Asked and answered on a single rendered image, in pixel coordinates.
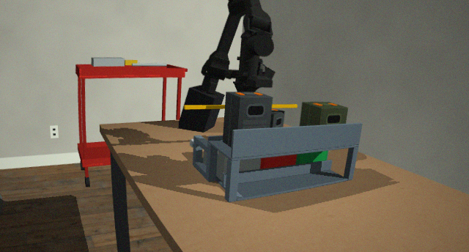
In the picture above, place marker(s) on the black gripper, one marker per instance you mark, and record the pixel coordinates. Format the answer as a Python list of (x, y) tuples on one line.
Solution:
[(248, 68)]

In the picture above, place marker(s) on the yellow bar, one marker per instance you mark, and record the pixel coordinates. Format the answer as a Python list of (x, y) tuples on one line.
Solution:
[(187, 107)]

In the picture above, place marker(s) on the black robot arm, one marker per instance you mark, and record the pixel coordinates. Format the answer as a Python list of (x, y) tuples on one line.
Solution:
[(258, 42)]

